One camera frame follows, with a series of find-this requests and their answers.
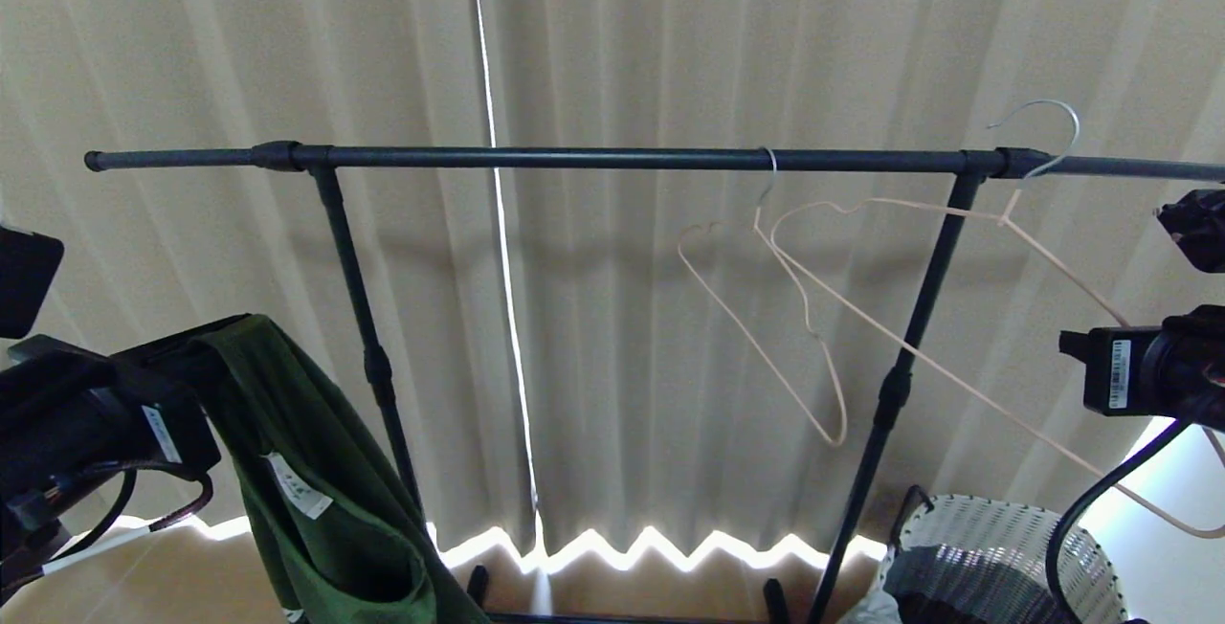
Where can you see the black clothes rack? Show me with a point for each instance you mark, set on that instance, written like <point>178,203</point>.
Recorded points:
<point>622,159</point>

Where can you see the pink clothes hanger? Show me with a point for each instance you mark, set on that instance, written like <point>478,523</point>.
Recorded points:
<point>756,217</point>
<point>919,208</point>

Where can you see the green shirt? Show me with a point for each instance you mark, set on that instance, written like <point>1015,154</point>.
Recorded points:
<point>306,433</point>

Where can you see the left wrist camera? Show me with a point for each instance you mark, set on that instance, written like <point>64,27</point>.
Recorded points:
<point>27,279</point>

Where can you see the white laundry basket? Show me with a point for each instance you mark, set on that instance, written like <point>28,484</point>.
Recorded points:
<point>1005,528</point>

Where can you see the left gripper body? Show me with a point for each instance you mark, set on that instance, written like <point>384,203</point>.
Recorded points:
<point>86,423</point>

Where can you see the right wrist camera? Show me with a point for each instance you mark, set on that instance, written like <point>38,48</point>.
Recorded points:
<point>1196,232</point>

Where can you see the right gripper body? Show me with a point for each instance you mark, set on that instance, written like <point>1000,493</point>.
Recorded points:
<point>1148,370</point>

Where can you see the beige curtain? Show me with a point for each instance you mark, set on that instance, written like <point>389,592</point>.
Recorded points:
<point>622,31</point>

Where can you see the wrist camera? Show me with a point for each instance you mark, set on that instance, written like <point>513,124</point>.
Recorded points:
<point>27,279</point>
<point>1196,232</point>

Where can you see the pale grey shorts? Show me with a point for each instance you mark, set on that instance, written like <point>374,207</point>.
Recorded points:
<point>866,610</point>

